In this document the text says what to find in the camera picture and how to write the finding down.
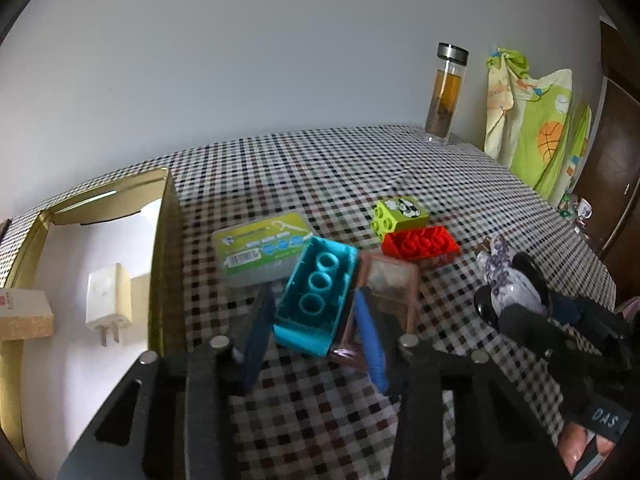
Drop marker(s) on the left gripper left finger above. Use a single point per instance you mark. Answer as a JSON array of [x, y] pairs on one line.
[[250, 337]]

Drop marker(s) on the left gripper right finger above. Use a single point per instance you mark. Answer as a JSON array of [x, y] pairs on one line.
[[379, 333]]

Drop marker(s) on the teal toy building block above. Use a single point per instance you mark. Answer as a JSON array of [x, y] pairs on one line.
[[309, 311]]

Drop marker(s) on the brown framed picture box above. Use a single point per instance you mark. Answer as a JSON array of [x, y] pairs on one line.
[[395, 282]]

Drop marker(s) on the green dental floss box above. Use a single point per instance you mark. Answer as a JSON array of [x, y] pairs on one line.
[[263, 250]]

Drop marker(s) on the patterned foil wrapper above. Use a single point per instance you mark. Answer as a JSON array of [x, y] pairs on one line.
[[507, 285]]

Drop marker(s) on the red toy building block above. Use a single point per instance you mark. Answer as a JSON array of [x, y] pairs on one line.
[[431, 246]]

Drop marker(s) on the right hand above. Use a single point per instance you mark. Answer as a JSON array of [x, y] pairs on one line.
[[572, 444]]

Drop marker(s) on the lime green toy block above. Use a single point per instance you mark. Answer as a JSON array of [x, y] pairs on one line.
[[396, 214]]

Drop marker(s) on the white mug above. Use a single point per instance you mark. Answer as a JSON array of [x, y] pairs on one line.
[[584, 210]]

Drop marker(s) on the white power adapter plug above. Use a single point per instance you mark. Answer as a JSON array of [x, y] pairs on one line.
[[108, 304]]

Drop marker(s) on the gold metal tin box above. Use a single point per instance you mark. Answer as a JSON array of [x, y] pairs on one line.
[[52, 387]]

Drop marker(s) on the beige cardboard box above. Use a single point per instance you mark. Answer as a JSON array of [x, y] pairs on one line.
[[25, 314]]

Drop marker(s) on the green cartoon blanket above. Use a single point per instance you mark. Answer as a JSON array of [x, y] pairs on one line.
[[537, 128]]

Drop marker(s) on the glass tea bottle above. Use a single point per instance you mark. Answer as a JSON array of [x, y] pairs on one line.
[[452, 62]]

